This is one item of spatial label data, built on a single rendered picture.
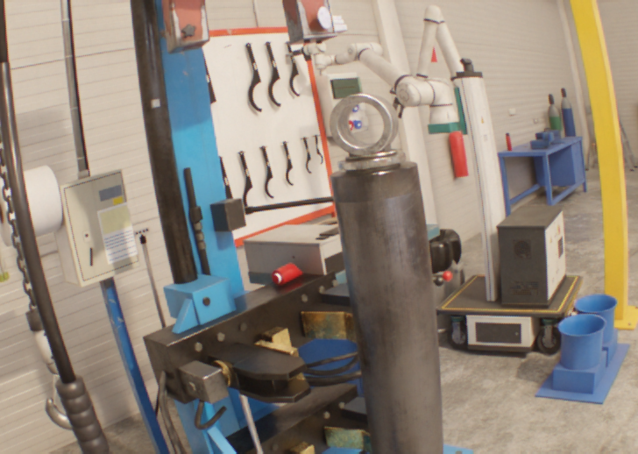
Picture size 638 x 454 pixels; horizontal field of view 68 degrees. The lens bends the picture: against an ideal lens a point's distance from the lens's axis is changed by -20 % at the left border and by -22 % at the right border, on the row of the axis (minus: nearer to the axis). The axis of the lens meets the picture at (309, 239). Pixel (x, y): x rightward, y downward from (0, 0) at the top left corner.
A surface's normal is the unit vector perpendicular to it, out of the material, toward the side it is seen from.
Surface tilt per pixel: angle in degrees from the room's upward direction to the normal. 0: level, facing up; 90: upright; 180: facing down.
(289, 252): 90
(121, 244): 90
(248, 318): 90
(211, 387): 90
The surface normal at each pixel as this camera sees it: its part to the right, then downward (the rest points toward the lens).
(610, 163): -0.68, 0.26
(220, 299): 0.71, 0.02
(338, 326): -0.47, 0.26
